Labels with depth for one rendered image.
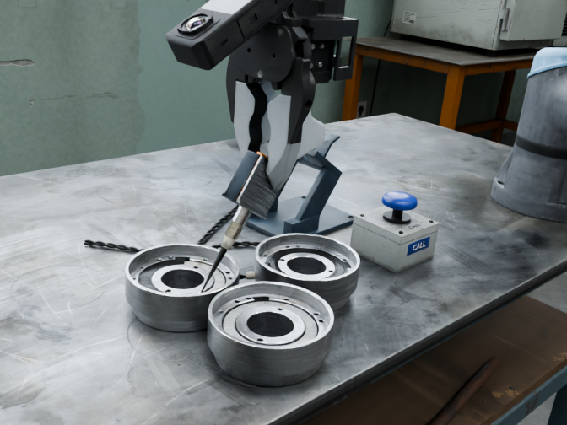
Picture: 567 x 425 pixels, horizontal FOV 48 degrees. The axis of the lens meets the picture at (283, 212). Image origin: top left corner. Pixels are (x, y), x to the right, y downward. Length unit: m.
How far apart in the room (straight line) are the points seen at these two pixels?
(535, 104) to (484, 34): 1.85
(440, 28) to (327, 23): 2.37
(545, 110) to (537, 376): 0.40
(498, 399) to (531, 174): 0.32
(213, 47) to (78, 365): 0.27
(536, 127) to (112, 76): 1.65
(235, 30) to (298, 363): 0.26
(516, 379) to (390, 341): 0.48
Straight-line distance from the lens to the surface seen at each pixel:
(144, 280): 0.61
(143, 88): 2.39
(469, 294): 0.71
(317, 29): 0.54
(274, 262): 0.65
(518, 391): 1.03
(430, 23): 2.94
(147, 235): 0.76
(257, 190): 0.57
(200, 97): 2.53
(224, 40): 0.50
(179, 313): 0.57
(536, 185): 0.96
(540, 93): 0.95
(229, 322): 0.55
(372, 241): 0.73
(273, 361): 0.50
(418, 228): 0.73
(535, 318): 1.24
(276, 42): 0.54
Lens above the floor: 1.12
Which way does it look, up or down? 22 degrees down
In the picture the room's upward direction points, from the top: 5 degrees clockwise
